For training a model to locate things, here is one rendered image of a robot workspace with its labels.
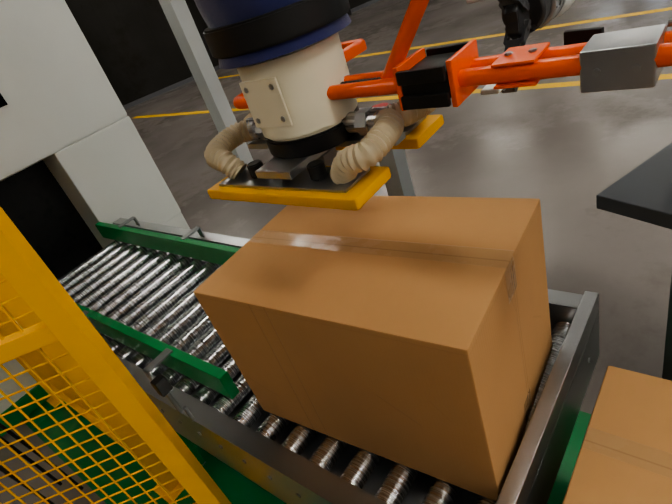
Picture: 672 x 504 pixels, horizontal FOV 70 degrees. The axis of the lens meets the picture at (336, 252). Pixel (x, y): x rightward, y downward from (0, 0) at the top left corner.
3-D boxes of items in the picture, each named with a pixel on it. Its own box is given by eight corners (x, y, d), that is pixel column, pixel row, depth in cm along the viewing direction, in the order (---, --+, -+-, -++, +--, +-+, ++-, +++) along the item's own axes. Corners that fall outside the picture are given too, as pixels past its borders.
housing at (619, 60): (578, 95, 52) (577, 53, 50) (593, 72, 56) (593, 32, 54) (654, 89, 48) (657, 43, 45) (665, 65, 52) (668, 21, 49)
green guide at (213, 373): (5, 302, 223) (-8, 288, 218) (26, 288, 229) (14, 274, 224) (212, 422, 122) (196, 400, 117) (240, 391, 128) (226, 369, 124)
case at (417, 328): (263, 410, 121) (192, 291, 100) (342, 306, 146) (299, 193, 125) (501, 504, 86) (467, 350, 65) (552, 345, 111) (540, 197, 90)
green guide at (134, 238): (103, 237, 254) (93, 223, 249) (119, 226, 260) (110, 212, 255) (332, 290, 153) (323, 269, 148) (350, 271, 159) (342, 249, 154)
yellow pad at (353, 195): (210, 199, 88) (198, 175, 85) (246, 173, 94) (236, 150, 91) (358, 212, 67) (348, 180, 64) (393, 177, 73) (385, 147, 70)
